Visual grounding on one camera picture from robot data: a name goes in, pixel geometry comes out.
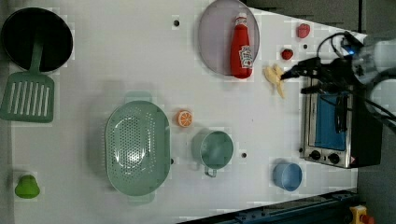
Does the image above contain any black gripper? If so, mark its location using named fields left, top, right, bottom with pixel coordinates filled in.
left=280, top=57, right=358, bottom=94

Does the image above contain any red ketchup bottle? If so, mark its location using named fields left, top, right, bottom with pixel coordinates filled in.
left=230, top=13, right=253, bottom=79

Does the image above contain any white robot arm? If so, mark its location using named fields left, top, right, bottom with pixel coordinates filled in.
left=280, top=32, right=395, bottom=94

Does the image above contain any grey round plate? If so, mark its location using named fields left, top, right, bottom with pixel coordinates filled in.
left=198, top=0, right=260, bottom=76

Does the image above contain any red toy strawberry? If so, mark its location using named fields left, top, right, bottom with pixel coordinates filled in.
left=281, top=49, right=293, bottom=61

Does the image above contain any peeled toy banana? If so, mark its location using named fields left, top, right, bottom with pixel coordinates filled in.
left=263, top=64, right=285, bottom=99

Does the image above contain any pink toy strawberry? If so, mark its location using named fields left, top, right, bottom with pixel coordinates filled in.
left=297, top=23, right=311, bottom=38

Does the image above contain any silver toaster oven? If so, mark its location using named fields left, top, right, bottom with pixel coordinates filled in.
left=301, top=91, right=383, bottom=169

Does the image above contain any blue cup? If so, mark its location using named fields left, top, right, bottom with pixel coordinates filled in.
left=273, top=162, right=303, bottom=191

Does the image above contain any green metal mug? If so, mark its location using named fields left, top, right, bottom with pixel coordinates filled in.
left=191, top=129, right=234, bottom=178

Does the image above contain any orange slice toy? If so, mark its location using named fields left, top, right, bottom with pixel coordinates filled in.
left=177, top=110, right=192, bottom=128

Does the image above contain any yellow red emergency button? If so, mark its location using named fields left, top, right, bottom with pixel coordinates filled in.
left=349, top=205, right=375, bottom=224

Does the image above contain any green oval colander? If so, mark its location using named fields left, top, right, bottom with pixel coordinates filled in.
left=105, top=91, right=171, bottom=203

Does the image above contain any green slotted spatula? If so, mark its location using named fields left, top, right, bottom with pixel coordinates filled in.
left=0, top=41, right=55, bottom=123

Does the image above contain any black frying pan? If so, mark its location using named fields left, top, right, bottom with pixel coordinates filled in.
left=1, top=7, right=74, bottom=72

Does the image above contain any green toy pear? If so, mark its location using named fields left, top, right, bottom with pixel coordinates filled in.
left=15, top=175, right=40, bottom=199

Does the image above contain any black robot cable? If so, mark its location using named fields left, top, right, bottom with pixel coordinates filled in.
left=317, top=31, right=396, bottom=133

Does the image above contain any blue aluminium frame rail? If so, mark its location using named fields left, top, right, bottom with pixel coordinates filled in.
left=177, top=190, right=360, bottom=224

